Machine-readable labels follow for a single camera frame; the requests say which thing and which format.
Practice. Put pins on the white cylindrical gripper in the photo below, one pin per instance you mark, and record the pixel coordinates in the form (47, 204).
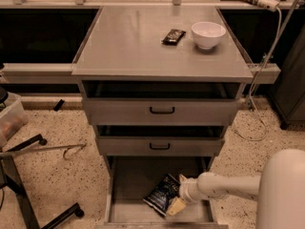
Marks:
(187, 190)

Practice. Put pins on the blue chip bag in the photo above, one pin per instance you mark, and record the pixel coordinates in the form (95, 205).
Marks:
(162, 194)

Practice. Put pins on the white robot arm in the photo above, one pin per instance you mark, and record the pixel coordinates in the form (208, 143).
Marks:
(279, 191)

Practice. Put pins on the bottom grey open drawer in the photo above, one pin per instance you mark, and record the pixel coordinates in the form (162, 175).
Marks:
(132, 178)

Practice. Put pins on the middle grey drawer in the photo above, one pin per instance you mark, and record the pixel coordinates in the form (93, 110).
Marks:
(121, 140)

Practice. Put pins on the grey drawer cabinet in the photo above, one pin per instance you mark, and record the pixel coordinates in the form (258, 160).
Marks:
(125, 44)

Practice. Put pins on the top grey drawer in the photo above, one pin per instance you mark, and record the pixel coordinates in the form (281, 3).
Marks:
(160, 103)

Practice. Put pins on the metal hook rod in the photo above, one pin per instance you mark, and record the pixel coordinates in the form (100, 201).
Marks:
(39, 150)

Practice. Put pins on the dark grey side cabinet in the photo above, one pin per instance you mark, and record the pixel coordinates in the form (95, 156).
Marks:
(288, 92)

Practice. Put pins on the small black floor object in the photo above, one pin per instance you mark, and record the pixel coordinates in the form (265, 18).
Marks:
(59, 105)

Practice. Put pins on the dark snack bar packet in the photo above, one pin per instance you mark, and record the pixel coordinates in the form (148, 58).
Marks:
(173, 37)

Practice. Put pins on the white ceramic bowl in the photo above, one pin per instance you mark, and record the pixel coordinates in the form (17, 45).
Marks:
(207, 35)

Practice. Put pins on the black rolling stand base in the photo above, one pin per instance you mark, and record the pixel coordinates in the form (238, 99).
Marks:
(9, 177)

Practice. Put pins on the clear plastic storage bin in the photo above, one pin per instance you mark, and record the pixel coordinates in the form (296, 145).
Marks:
(12, 118)

